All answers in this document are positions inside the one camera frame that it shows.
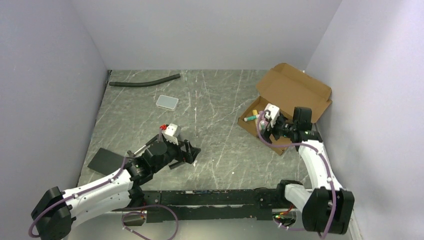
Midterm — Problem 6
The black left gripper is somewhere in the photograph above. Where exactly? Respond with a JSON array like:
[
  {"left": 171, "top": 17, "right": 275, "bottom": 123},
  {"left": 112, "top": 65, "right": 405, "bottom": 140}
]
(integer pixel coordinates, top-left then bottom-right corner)
[{"left": 152, "top": 137, "right": 201, "bottom": 173}]

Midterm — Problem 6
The green white glue stick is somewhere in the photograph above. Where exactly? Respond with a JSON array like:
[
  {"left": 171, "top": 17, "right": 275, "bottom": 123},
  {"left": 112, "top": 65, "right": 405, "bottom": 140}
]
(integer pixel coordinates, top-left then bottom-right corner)
[
  {"left": 243, "top": 114, "right": 260, "bottom": 122},
  {"left": 259, "top": 120, "right": 266, "bottom": 130}
]

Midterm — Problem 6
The brown cardboard paper box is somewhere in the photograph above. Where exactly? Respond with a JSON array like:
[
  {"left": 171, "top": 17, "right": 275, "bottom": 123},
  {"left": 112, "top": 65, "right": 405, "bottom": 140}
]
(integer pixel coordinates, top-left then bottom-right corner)
[{"left": 237, "top": 63, "right": 332, "bottom": 137}]

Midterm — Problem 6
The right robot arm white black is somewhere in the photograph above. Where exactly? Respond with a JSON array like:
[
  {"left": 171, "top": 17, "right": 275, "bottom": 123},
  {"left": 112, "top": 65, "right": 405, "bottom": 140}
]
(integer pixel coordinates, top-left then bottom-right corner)
[{"left": 256, "top": 103, "right": 355, "bottom": 239}]

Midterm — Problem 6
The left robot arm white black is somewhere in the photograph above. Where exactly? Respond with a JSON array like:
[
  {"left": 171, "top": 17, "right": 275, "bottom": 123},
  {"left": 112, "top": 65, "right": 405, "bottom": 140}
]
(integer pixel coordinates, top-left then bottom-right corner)
[{"left": 28, "top": 138, "right": 201, "bottom": 240}]

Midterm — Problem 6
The black flat box left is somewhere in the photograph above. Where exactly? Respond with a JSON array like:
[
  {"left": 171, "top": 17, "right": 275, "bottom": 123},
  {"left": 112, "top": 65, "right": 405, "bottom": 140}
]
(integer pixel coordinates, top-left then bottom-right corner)
[{"left": 87, "top": 147, "right": 124, "bottom": 176}]

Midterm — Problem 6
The small metal hammer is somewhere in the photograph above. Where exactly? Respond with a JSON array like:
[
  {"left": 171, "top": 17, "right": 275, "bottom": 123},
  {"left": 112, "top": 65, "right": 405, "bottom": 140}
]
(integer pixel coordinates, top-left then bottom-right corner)
[{"left": 126, "top": 134, "right": 159, "bottom": 157}]

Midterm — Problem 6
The black foam tube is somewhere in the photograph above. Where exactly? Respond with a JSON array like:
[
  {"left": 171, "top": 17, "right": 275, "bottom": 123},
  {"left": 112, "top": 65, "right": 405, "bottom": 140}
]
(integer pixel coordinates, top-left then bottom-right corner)
[{"left": 108, "top": 73, "right": 181, "bottom": 88}]

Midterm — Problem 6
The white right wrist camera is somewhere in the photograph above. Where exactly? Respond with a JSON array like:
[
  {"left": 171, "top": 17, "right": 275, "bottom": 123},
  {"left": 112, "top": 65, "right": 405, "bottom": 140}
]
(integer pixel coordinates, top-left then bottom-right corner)
[{"left": 263, "top": 103, "right": 280, "bottom": 128}]

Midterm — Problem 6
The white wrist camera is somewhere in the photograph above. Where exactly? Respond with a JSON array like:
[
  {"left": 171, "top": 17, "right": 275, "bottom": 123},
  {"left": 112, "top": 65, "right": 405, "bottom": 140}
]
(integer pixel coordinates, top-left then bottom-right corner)
[
  {"left": 160, "top": 123, "right": 182, "bottom": 146},
  {"left": 263, "top": 103, "right": 280, "bottom": 128}
]

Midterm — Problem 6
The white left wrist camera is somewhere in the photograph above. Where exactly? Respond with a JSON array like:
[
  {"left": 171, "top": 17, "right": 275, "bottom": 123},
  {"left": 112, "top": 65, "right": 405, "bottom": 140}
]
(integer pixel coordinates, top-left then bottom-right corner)
[{"left": 160, "top": 123, "right": 182, "bottom": 146}]

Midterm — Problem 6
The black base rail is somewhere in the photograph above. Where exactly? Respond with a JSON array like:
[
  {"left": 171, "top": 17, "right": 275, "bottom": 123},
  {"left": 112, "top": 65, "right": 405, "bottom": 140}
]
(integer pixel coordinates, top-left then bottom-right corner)
[{"left": 110, "top": 188, "right": 299, "bottom": 223}]

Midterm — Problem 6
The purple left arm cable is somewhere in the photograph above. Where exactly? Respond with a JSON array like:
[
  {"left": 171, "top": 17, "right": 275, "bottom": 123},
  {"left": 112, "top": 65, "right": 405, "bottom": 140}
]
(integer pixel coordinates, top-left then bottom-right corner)
[{"left": 28, "top": 130, "right": 180, "bottom": 240}]

